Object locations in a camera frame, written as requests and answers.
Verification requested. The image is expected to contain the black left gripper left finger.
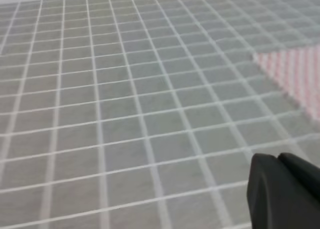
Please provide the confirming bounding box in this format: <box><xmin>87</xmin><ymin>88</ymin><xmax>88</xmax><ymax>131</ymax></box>
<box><xmin>246</xmin><ymin>153</ymin><xmax>320</xmax><ymax>229</ymax></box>

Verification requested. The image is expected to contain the grey checked tablecloth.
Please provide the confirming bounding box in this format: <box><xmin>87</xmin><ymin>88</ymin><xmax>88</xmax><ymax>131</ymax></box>
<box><xmin>0</xmin><ymin>0</ymin><xmax>320</xmax><ymax>229</ymax></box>

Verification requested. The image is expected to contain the pink white wavy striped towel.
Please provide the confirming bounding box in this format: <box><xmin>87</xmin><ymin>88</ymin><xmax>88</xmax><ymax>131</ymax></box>
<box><xmin>252</xmin><ymin>44</ymin><xmax>320</xmax><ymax>122</ymax></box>

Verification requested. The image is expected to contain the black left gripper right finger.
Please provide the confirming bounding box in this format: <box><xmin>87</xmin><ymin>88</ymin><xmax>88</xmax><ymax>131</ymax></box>
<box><xmin>277</xmin><ymin>152</ymin><xmax>320</xmax><ymax>201</ymax></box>

